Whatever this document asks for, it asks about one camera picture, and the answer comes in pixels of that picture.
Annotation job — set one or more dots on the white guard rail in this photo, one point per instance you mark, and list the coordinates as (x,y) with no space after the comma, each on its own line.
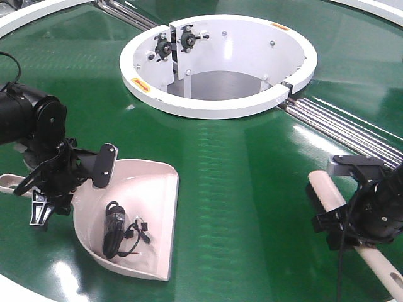
(23,16)
(390,11)

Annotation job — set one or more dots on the pink plastic dustpan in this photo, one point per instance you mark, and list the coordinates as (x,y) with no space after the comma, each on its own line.
(147,191)

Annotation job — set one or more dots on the beige hand brush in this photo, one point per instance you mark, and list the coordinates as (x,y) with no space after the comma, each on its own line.
(331,198)

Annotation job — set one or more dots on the white outer guard rail right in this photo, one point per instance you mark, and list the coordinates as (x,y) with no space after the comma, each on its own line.
(390,11)

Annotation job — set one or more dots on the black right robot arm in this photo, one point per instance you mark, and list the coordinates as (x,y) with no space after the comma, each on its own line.
(372,216)

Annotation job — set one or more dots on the steel transfer rollers far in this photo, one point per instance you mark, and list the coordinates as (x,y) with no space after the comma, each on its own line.
(126,14)

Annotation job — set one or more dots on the black left bearing block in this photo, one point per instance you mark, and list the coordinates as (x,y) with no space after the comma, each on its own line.
(163,47)

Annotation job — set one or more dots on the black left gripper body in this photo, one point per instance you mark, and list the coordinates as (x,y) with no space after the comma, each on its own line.
(57,173)

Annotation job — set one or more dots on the black right bearing block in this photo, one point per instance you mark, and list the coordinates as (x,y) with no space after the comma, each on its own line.
(188,38)

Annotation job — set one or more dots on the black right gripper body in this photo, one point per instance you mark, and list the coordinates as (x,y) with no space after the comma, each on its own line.
(372,216)

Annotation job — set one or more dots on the green conveyor belt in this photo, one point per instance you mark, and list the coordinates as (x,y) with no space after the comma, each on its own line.
(243,230)

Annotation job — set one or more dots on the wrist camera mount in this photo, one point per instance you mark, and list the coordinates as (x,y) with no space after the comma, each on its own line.
(103,166)
(346,165)

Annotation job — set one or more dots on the steel transfer rollers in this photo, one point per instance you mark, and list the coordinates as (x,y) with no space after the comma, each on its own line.
(344,129)
(126,14)

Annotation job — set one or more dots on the white outer guard rail left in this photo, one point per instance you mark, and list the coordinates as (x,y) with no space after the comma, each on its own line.
(23,16)

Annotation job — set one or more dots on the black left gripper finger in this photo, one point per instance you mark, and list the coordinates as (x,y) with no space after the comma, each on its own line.
(41,211)

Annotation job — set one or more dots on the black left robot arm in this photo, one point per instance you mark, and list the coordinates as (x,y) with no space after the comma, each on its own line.
(35,122)

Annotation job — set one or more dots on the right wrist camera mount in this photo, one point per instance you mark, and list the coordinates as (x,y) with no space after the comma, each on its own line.
(346,165)

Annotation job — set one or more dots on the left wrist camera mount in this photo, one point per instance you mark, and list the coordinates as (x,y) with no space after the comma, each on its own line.
(103,166)

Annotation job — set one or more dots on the black bearing block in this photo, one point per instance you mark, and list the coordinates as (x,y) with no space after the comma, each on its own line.
(163,47)
(188,38)

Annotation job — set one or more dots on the steel transfer rollers right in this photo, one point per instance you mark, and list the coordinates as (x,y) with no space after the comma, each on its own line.
(344,129)

